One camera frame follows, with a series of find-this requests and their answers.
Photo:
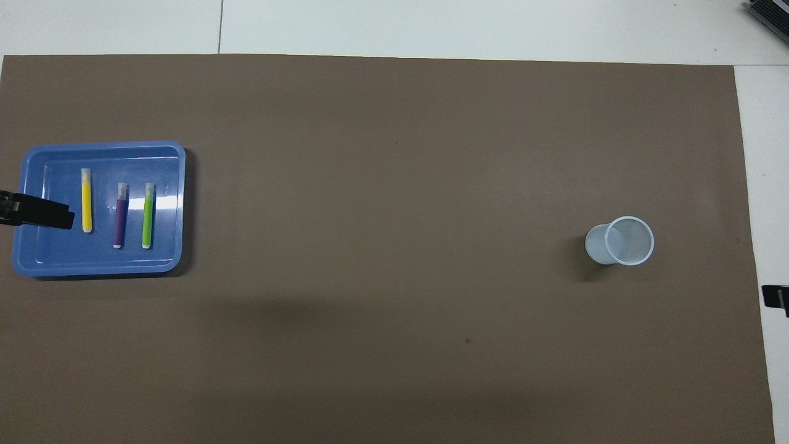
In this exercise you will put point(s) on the purple highlighter pen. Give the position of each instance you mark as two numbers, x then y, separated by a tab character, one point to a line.
119	222

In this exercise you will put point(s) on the translucent plastic cup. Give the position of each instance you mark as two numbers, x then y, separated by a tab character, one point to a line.
629	240

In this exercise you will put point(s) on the brown table mat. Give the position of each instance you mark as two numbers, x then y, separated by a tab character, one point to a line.
394	246

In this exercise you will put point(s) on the yellow highlighter pen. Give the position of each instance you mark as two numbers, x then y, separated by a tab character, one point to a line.
87	203

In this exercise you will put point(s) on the green highlighter pen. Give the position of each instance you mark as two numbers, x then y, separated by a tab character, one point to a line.
148	219

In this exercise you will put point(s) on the blue plastic tray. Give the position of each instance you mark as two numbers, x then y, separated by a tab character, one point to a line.
166	246

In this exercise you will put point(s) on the grey ribbed device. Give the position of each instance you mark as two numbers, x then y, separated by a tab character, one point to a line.
770	13

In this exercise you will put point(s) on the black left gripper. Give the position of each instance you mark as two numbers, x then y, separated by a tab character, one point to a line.
23	211

